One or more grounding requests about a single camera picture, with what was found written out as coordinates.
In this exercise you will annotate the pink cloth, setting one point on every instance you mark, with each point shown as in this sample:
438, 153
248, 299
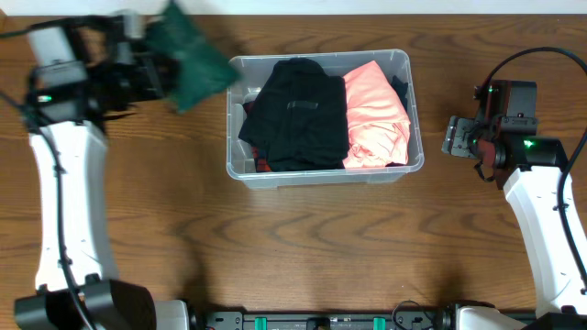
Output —
378, 125

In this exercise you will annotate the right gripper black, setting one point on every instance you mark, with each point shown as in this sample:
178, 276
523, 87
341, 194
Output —
458, 139

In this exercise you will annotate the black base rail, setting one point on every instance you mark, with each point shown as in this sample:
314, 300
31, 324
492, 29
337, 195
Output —
405, 315

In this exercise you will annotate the black cloth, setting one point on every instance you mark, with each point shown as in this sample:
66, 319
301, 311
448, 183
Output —
314, 132
265, 117

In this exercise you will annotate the dark navy cloth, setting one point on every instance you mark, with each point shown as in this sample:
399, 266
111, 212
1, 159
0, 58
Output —
402, 89

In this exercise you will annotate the dark green cloth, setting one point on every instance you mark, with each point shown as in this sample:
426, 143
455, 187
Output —
202, 70

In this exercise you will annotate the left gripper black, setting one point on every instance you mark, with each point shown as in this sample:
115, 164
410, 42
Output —
153, 75

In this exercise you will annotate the clear plastic storage bin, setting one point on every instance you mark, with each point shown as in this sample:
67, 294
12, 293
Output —
255, 71

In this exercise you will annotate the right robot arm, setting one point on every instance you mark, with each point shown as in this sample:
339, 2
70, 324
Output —
502, 139

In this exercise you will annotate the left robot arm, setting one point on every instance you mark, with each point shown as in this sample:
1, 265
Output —
77, 285

